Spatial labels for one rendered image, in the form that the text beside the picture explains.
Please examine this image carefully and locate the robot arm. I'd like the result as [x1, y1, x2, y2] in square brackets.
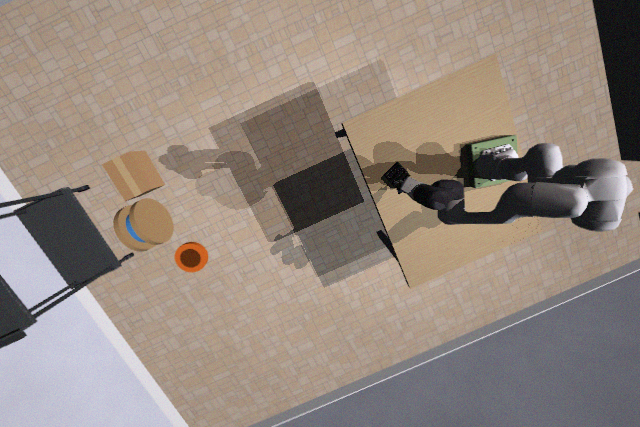
[400, 143, 633, 231]

